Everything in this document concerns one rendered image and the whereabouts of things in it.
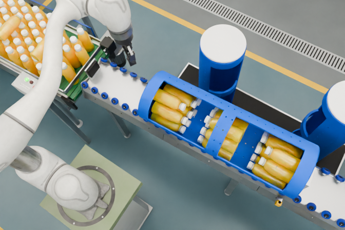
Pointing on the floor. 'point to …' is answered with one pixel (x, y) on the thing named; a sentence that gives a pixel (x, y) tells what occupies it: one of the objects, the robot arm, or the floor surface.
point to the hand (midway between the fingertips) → (131, 59)
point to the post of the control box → (69, 122)
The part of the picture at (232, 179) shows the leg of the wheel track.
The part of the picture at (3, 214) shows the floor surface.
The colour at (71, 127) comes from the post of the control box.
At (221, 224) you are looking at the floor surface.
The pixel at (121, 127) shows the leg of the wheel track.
